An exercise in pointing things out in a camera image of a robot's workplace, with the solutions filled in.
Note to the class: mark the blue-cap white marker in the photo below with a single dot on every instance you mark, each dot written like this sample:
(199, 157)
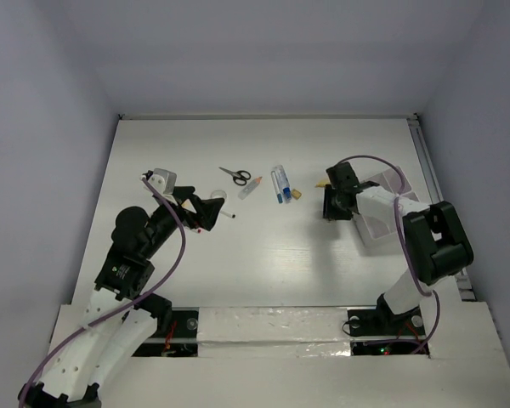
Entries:
(276, 187)

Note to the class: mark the yellow eraser block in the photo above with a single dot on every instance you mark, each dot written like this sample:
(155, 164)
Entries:
(296, 194)

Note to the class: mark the white black-tip pen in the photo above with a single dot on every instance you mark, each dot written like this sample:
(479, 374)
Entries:
(227, 214)

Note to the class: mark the blue-cap glue tube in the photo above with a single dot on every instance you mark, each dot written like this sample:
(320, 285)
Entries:
(283, 183)

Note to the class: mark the yellow highlighter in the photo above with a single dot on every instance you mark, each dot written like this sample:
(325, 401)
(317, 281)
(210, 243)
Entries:
(322, 183)

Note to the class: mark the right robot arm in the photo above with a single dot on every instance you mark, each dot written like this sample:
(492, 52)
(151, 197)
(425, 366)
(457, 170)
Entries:
(432, 238)

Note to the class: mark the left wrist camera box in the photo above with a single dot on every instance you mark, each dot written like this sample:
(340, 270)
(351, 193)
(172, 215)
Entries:
(163, 181)

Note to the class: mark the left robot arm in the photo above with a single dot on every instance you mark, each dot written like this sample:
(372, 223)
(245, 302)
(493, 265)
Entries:
(121, 312)

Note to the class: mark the white tape roll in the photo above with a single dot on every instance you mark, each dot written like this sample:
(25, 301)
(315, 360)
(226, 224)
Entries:
(221, 194)

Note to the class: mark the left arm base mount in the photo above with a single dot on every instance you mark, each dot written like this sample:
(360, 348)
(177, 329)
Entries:
(176, 340)

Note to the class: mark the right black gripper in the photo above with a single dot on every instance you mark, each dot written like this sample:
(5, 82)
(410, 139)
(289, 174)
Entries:
(329, 211)

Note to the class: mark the black scissors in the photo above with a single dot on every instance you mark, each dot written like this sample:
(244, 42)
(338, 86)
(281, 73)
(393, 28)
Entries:
(240, 177)

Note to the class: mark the white divided organizer box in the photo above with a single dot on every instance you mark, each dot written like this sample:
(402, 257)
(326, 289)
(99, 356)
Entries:
(375, 219)

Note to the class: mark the aluminium side rail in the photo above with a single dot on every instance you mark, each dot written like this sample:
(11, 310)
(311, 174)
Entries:
(463, 282)

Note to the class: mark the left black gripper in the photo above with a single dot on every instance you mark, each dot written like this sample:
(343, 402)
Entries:
(206, 210)

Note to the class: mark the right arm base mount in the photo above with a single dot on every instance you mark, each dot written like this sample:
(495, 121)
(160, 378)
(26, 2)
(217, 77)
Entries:
(371, 336)

